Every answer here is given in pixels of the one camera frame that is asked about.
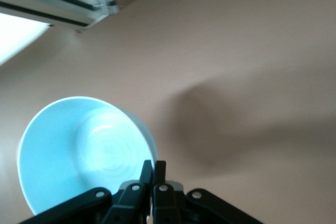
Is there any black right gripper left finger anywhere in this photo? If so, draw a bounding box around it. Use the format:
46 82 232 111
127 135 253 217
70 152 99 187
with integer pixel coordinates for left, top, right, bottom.
18 159 153 224

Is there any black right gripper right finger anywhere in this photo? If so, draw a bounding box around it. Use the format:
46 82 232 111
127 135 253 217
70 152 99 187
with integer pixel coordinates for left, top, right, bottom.
152 160 266 224

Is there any blue bowl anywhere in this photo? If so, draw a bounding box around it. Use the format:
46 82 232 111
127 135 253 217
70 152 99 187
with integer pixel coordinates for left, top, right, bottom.
17 96 159 217

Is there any brown table cover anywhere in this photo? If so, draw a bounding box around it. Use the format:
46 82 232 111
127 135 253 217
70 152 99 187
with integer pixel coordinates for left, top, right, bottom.
0 0 336 224

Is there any aluminium frame post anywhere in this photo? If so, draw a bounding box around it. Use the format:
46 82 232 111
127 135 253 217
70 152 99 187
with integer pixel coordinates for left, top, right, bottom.
0 0 121 34

